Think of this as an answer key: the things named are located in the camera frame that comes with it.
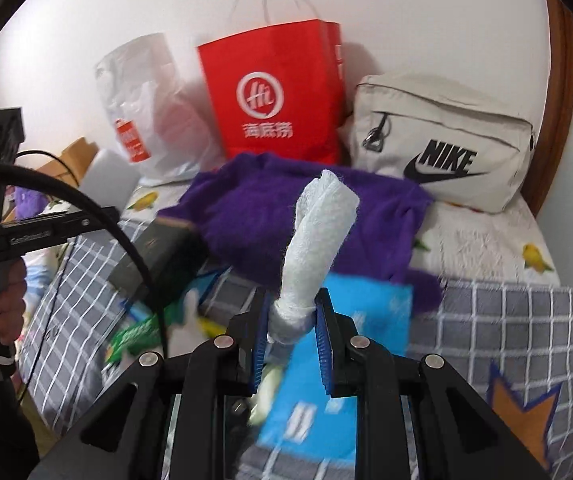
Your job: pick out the white cloth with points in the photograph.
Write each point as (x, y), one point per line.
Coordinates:
(324, 214)

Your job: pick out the dark green tea tin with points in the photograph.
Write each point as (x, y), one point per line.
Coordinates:
(173, 251)

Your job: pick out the brown cardboard box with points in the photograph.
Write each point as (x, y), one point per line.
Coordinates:
(77, 158)

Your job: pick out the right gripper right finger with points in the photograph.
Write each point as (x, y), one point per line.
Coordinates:
(338, 372)

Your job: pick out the red Haidilao paper bag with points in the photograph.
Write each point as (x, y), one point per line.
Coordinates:
(279, 88)

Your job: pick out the beige Nike bag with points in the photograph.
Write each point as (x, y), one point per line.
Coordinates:
(461, 145)

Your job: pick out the purple fuzzy towel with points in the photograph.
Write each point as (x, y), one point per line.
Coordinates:
(245, 213)

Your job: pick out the white Miniso plastic bag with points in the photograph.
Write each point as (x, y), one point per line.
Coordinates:
(157, 128)

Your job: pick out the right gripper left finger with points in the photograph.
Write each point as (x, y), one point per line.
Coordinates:
(249, 330)

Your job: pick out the person's left hand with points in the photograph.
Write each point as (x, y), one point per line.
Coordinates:
(12, 304)

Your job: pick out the blue tissue box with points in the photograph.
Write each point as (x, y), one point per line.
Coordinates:
(306, 419)

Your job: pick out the green snack packet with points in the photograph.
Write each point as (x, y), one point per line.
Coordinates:
(142, 336)

